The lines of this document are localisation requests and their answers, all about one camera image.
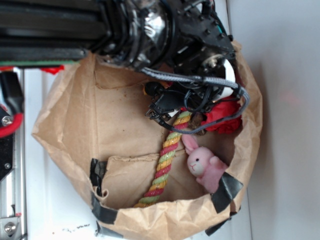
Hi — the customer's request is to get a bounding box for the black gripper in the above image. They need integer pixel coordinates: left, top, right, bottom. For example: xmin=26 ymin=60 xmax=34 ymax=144
xmin=145 ymin=0 xmax=236 ymax=124

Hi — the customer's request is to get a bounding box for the multicolored twisted rope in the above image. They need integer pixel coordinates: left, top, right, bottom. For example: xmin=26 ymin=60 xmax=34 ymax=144
xmin=133 ymin=111 xmax=193 ymax=209

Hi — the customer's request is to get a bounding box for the crumpled red paper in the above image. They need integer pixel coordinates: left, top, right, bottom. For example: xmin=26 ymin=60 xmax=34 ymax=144
xmin=203 ymin=96 xmax=244 ymax=135

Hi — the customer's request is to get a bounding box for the brown rock piece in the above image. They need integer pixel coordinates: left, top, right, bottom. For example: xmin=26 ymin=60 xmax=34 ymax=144
xmin=188 ymin=112 xmax=206 ymax=130

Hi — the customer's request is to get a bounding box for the pink plush bunny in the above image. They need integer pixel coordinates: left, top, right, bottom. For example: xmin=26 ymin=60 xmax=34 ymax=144
xmin=181 ymin=134 xmax=228 ymax=194

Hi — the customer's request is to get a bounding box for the brown paper bag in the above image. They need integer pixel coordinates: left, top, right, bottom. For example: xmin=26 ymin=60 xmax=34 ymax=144
xmin=32 ymin=42 xmax=263 ymax=240

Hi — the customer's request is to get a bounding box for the black tape front right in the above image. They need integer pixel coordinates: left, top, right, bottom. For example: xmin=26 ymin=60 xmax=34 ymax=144
xmin=204 ymin=171 xmax=245 ymax=237

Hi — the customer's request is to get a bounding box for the black tape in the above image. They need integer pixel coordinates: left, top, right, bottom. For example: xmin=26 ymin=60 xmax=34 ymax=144
xmin=89 ymin=158 xmax=124 ymax=239
xmin=204 ymin=171 xmax=245 ymax=237

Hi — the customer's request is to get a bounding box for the black tape front left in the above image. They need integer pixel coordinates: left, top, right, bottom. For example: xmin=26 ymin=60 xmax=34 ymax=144
xmin=89 ymin=158 xmax=124 ymax=239

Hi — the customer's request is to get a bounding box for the aluminium frame rail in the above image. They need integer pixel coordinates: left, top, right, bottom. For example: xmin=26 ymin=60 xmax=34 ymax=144
xmin=0 ymin=66 xmax=28 ymax=240

